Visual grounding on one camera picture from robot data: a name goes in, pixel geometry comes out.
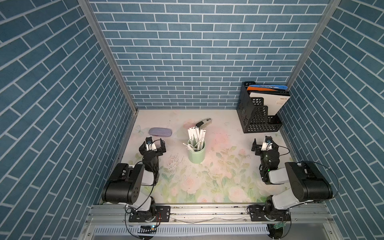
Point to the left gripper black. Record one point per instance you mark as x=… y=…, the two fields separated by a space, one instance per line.
x=143 y=149

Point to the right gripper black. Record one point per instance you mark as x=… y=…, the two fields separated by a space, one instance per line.
x=258 y=148

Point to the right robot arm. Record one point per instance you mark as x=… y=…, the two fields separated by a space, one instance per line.
x=307 y=184

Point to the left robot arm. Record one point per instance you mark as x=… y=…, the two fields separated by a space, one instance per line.
x=125 y=182

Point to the wrapped straws in cup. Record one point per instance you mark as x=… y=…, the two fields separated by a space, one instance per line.
x=196 y=139

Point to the purple fabric glasses case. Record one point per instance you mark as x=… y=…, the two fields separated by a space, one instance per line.
x=160 y=132

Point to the black mesh file holder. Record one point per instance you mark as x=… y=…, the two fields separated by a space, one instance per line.
x=253 y=114

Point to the green cylindrical cup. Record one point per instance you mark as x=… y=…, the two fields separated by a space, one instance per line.
x=197 y=157

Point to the blue folder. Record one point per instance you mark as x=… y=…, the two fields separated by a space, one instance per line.
x=277 y=87

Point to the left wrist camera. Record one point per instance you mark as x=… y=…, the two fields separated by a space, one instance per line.
x=150 y=146

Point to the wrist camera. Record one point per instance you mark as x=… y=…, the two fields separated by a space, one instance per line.
x=268 y=144
x=150 y=146

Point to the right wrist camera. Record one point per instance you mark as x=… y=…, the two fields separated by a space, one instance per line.
x=268 y=144

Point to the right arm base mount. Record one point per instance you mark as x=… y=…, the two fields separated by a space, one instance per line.
x=267 y=213

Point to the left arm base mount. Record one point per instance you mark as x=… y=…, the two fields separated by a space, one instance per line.
x=154 y=214

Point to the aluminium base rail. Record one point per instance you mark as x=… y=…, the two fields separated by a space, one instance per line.
x=110 y=214

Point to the white vented cable duct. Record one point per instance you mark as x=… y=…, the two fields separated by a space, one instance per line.
x=184 y=230

